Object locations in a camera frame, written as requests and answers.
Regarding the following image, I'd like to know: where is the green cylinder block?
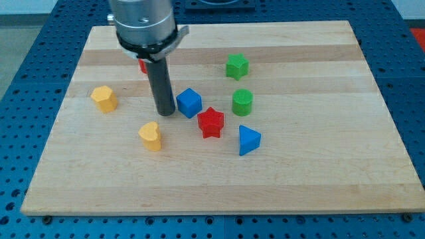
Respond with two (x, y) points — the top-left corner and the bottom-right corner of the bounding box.
(232, 89), (253, 116)

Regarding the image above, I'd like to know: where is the wooden board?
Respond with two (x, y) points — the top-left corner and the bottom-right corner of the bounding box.
(21, 21), (424, 216)

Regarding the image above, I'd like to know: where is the yellow hexagon block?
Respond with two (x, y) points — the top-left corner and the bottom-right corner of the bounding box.
(90, 86), (118, 113)

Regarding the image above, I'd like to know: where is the blue cube block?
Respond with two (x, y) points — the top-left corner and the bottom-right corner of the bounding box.
(177, 88), (203, 118)

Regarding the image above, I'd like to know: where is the red block behind rod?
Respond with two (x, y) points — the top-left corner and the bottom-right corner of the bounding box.
(138, 59), (147, 74)

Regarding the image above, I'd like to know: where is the blue triangle block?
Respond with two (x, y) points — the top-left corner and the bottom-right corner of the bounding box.
(239, 125), (262, 156)

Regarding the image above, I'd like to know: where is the green star block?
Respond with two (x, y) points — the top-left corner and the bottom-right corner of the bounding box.
(225, 53), (249, 80)

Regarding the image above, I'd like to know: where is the black cylindrical pointer rod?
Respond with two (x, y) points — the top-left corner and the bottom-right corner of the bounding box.
(146, 58), (175, 116)

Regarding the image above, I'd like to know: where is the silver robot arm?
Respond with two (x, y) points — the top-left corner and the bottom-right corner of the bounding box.
(108, 0), (189, 63)

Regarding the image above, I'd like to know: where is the red star block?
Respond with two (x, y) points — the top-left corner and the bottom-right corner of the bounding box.
(197, 107), (224, 139)

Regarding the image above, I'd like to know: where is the yellow heart block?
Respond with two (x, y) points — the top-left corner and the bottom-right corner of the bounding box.
(138, 121), (162, 151)

